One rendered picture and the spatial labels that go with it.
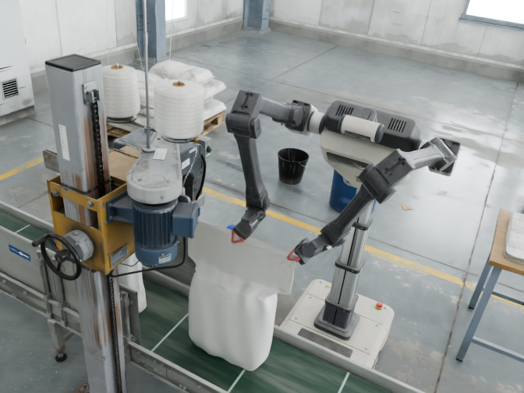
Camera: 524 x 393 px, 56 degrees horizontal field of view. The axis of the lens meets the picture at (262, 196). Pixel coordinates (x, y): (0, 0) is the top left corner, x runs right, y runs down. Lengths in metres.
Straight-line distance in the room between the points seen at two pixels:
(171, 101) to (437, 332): 2.39
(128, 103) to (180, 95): 0.26
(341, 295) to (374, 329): 0.33
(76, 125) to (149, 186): 0.28
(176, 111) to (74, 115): 0.31
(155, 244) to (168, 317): 0.93
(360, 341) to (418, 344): 0.58
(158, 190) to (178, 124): 0.22
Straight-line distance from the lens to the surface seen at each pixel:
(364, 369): 2.46
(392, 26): 9.83
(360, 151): 2.02
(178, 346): 2.47
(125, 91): 1.78
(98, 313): 2.05
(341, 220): 1.69
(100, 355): 2.22
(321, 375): 2.43
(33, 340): 3.15
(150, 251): 1.73
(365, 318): 2.92
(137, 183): 1.61
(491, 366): 3.35
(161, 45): 7.86
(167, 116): 1.62
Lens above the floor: 2.21
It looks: 31 degrees down
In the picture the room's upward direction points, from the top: 6 degrees clockwise
